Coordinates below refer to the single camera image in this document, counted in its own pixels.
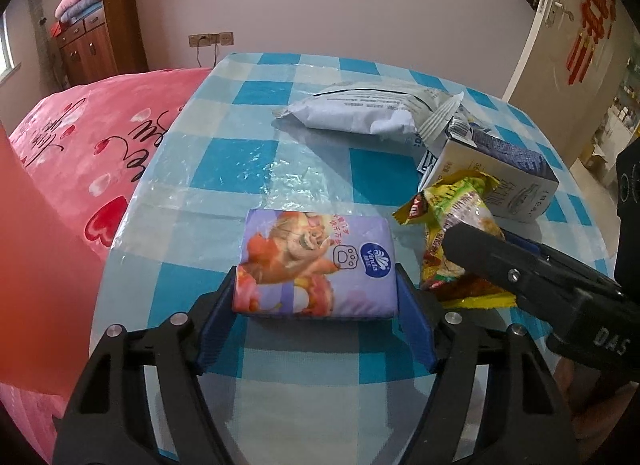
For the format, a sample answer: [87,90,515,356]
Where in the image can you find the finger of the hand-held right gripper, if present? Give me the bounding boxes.
[502,229,624,297]
[442,222,584,332]

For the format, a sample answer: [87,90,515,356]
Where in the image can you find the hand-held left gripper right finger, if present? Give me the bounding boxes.
[395,262,586,465]

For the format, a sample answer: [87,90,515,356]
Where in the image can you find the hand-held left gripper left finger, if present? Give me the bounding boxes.
[52,265,246,465]

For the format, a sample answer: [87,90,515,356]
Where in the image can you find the white milk carton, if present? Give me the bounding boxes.
[420,118,561,224]

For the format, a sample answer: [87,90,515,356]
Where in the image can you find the cartoon print tissue pack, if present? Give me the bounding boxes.
[233,208,401,321]

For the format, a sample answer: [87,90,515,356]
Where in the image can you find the person's right forearm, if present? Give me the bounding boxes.
[552,360,640,446]

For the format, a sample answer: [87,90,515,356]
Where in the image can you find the red yellow snack wrapper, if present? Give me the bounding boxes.
[420,228,518,309]

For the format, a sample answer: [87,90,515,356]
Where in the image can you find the yellow green snack wrapper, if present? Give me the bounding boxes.
[392,170,503,242]

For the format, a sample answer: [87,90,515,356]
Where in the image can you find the cardboard box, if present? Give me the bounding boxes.
[580,140,611,172]

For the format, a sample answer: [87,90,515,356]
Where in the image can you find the blue checked tablecloth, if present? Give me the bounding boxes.
[90,51,621,465]

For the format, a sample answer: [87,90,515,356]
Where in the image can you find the white door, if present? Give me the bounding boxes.
[501,0,640,156]

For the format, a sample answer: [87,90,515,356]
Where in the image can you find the large white plastic bag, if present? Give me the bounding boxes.
[272,81,468,139]

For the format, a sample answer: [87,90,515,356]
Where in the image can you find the pink bed cover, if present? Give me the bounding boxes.
[0,66,217,465]

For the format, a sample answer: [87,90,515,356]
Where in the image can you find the red hanging door decoration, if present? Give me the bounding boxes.
[565,0,619,89]

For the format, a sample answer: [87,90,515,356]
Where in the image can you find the wooden cabinet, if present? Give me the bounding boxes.
[50,0,149,87]

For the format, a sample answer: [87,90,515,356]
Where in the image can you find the window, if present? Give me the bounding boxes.
[0,10,22,77]

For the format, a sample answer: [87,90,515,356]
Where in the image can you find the metal door handle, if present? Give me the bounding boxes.
[537,0,576,29]

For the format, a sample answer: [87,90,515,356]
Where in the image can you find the black power cable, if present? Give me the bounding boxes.
[197,42,222,69]

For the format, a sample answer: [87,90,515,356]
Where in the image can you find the beige wall socket panel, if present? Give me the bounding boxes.
[188,32,235,48]

